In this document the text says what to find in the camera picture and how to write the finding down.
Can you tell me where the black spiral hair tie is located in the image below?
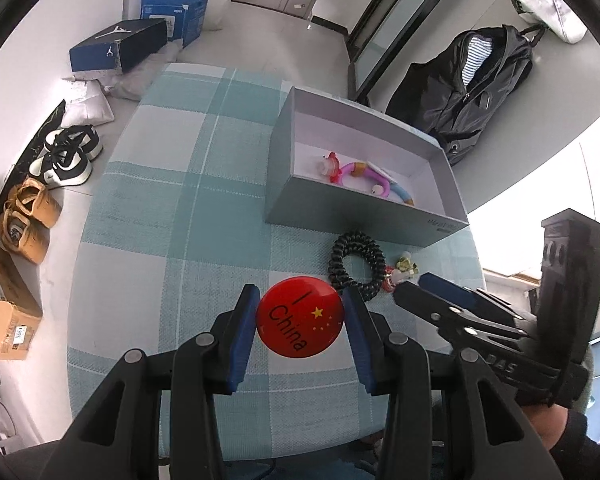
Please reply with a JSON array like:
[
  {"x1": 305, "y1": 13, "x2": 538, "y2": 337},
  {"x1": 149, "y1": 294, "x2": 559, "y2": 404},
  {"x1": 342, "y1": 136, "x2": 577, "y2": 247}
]
[{"x1": 328, "y1": 230, "x2": 387, "y2": 302}]

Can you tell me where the red China pin badge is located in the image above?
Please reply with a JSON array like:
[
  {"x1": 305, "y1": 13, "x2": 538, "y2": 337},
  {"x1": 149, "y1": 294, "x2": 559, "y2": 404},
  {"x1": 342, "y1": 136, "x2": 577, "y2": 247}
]
[{"x1": 257, "y1": 276, "x2": 344, "y2": 359}]

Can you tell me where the right human hand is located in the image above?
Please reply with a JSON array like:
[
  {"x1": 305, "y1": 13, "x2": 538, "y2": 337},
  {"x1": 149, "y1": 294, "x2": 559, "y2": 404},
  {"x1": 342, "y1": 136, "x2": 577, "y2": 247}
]
[{"x1": 521, "y1": 404, "x2": 588, "y2": 451}]

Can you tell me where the small cartoon figure charm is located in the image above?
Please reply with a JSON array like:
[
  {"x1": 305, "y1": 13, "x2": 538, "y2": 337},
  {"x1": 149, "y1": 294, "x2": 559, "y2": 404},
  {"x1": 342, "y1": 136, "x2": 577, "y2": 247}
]
[{"x1": 391, "y1": 252, "x2": 419, "y2": 283}]

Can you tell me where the teal plaid tablecloth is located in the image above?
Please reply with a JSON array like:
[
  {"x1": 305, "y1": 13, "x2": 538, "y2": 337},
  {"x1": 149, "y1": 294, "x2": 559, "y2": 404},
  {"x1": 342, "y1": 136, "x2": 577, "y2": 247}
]
[{"x1": 66, "y1": 62, "x2": 487, "y2": 461}]

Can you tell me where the red cartoon charm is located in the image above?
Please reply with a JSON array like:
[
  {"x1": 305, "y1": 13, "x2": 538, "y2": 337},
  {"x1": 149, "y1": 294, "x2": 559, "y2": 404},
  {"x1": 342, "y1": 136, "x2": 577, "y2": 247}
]
[{"x1": 317, "y1": 152, "x2": 342, "y2": 184}]

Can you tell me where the black backpack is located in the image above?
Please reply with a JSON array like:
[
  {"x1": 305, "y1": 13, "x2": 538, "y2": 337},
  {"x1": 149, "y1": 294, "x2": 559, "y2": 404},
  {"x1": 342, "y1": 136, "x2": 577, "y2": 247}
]
[{"x1": 386, "y1": 24, "x2": 546, "y2": 166}]

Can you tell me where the brown cardboard box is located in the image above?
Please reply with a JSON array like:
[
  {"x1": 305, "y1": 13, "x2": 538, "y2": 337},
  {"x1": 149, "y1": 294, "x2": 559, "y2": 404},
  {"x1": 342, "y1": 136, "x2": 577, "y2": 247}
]
[{"x1": 0, "y1": 248, "x2": 43, "y2": 361}]

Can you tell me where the grey cardboard box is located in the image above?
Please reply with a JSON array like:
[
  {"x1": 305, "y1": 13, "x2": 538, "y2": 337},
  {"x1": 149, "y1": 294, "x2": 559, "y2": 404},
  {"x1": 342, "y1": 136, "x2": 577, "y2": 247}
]
[{"x1": 264, "y1": 87, "x2": 468, "y2": 247}]

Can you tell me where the tan shoe pair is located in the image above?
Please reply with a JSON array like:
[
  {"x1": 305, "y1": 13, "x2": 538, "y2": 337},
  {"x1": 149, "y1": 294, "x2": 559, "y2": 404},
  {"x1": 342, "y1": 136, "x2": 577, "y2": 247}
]
[{"x1": 0, "y1": 178, "x2": 61, "y2": 264}]

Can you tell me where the black white sneaker pair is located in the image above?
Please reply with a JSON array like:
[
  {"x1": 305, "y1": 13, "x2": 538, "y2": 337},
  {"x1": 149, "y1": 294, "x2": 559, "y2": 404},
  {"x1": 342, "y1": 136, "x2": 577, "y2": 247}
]
[{"x1": 29, "y1": 125, "x2": 102, "y2": 188}]

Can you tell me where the white plastic bag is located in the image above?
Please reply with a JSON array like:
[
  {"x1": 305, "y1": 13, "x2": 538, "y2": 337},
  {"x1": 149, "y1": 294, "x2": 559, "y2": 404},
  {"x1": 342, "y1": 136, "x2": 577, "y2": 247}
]
[{"x1": 510, "y1": 0, "x2": 588, "y2": 44}]

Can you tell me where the white pillow bag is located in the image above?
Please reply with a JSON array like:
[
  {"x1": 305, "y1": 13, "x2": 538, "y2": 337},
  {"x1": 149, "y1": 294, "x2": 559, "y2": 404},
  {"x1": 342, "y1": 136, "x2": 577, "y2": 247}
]
[{"x1": 60, "y1": 80, "x2": 114, "y2": 128}]

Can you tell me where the black framed mirror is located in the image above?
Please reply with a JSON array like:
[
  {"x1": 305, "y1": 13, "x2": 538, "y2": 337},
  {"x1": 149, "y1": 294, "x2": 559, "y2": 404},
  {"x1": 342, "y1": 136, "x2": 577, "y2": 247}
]
[{"x1": 347, "y1": 0, "x2": 441, "y2": 104}]

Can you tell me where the dark blue shoe box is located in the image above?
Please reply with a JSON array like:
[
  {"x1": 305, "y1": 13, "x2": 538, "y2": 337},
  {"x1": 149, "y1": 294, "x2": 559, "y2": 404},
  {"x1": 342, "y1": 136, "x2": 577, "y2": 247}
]
[{"x1": 69, "y1": 18, "x2": 168, "y2": 75}]

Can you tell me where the blue cardboard carton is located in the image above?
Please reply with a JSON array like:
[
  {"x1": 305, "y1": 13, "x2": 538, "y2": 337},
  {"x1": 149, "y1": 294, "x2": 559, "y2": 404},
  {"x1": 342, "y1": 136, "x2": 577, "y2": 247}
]
[{"x1": 140, "y1": 0, "x2": 208, "y2": 48}]

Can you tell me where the white shopping bag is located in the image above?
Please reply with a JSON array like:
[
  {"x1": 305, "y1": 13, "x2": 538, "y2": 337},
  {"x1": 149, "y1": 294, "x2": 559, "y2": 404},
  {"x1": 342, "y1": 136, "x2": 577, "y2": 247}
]
[{"x1": 191, "y1": 0, "x2": 234, "y2": 32}]

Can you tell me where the purple bracelet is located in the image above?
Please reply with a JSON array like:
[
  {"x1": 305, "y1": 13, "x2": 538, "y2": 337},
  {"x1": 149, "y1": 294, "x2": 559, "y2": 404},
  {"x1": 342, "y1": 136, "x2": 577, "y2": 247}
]
[{"x1": 337, "y1": 160, "x2": 392, "y2": 201}]

